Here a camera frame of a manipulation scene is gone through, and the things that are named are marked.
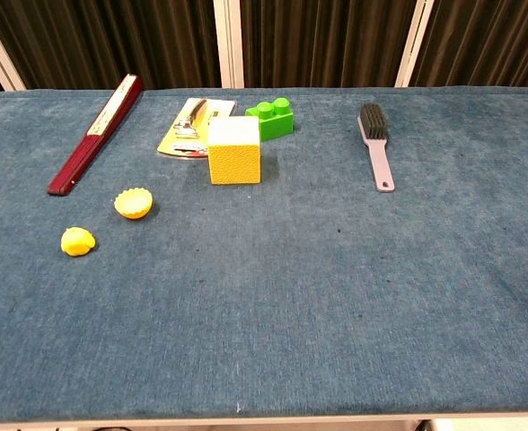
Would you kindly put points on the green toy building brick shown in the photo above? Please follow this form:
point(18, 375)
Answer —
point(273, 119)

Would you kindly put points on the yellow shell-shaped toy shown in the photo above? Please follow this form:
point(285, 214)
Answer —
point(76, 242)

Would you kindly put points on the yellow textured cube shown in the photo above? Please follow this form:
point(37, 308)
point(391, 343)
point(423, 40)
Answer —
point(234, 155)

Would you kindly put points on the blue fabric table cover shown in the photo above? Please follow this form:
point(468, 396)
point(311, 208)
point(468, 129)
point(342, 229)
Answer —
point(291, 278)

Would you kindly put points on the razor blister pack card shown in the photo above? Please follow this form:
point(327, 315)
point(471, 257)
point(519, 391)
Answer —
point(187, 130)

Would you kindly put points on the yellow fluted cup mould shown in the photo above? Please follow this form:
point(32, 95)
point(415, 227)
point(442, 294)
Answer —
point(133, 204)

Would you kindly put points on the lilac brush with black bristles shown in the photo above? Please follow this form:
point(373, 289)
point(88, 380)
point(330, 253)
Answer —
point(376, 139)

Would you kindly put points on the dark pleated curtain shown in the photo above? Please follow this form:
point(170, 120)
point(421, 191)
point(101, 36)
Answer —
point(327, 40)

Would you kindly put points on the dark red folded fan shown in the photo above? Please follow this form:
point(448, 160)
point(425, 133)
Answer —
point(97, 133)

